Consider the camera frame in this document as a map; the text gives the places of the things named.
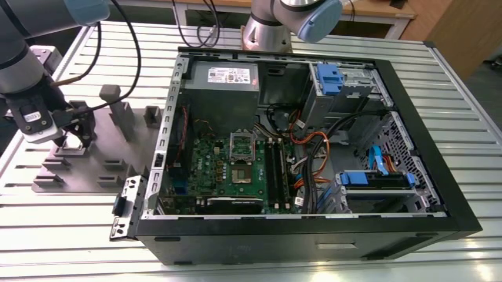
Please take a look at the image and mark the brown wooden cabinet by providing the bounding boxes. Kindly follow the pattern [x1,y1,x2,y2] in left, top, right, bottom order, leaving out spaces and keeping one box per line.
[402,0,502,82]

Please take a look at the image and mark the blue plastic drive latch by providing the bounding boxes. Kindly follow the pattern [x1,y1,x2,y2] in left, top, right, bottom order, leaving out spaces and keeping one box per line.
[316,63,346,96]

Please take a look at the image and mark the grey power supply unit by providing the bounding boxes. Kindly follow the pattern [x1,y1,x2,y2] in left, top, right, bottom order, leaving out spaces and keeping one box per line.
[180,61,262,133]

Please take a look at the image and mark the orange power wire bundle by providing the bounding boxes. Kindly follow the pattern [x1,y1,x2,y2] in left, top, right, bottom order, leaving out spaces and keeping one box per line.
[290,132,332,189]

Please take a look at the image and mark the green motherboard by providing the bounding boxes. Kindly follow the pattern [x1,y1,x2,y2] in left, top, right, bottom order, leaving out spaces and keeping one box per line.
[160,133,303,215]

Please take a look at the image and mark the grey parts rack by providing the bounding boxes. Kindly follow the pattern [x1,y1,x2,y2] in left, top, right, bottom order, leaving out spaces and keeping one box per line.
[31,84,166,194]

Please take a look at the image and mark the thick black gripper cable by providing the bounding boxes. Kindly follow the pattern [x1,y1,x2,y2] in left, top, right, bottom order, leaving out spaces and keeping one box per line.
[76,0,142,114]

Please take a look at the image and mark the metal expansion bracket cover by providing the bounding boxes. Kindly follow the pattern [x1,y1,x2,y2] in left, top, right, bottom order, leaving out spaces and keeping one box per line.
[110,174,150,242]

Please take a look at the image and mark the black hanging cable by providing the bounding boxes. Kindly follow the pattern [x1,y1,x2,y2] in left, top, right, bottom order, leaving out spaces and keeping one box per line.
[172,0,220,49]

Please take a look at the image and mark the black PC case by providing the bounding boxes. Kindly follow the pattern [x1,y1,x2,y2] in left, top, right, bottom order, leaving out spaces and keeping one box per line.
[110,45,483,267]

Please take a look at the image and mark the grey metal drive cage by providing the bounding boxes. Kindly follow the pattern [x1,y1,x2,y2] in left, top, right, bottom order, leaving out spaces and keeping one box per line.
[303,61,393,130]

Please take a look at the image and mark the perforated metal disk cage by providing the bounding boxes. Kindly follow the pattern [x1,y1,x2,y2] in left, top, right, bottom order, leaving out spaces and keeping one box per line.
[324,111,447,215]

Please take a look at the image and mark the multicoloured fan wires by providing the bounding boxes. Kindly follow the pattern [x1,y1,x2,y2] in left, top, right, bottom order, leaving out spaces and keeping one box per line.
[194,118,218,137]

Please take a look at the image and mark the yellow black power wires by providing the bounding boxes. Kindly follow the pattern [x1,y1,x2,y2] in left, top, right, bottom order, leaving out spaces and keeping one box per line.
[252,122,283,140]

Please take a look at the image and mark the grey wrist adapter box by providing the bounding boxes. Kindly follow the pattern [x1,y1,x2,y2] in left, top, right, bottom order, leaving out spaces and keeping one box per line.
[29,45,64,73]

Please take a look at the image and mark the blue flat data wire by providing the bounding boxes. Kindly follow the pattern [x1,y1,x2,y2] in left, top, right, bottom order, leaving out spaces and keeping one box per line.
[369,145,389,177]

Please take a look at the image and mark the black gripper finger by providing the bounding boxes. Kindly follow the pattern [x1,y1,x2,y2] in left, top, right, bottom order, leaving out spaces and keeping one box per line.
[55,126,79,148]
[69,100,98,151]

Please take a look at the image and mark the hard disk in blue carrier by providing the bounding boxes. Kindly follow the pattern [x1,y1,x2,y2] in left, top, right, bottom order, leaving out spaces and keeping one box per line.
[335,171,418,189]

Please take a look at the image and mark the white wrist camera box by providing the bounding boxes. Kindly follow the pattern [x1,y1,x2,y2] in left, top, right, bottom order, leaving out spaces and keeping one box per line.
[9,98,64,145]

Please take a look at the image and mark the black cable brass plug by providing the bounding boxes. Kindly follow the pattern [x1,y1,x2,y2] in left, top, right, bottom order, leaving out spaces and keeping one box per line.
[51,22,104,88]

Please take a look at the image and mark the black graphics card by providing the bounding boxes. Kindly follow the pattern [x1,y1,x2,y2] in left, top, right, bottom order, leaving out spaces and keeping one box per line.
[195,196,264,215]

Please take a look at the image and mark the metal socket cover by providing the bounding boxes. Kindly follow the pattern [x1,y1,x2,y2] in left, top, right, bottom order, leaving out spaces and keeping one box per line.
[230,131,258,165]

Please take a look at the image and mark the dark blue video connector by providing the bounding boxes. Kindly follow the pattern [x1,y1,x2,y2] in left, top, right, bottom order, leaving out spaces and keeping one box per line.
[112,196,128,216]

